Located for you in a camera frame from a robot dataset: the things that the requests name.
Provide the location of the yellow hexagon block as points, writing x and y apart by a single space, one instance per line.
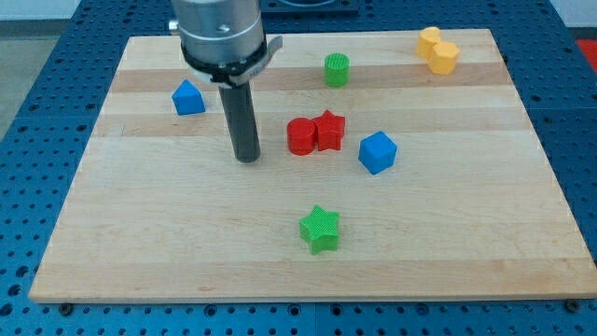
443 58

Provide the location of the red star block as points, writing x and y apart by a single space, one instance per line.
330 130

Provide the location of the blue cube block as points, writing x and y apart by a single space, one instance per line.
377 152

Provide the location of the yellow heart block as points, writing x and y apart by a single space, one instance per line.
427 39

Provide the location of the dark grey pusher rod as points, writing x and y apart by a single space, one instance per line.
240 116

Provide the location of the green star block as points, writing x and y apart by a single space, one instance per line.
320 230

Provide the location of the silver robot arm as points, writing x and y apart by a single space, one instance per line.
224 42

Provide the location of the wooden board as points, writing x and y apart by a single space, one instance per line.
377 181

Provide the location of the green cylinder block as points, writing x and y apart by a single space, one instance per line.
337 69

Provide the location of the blue pentagon block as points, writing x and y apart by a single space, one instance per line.
187 99

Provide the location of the red cylinder block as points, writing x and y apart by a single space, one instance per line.
301 136

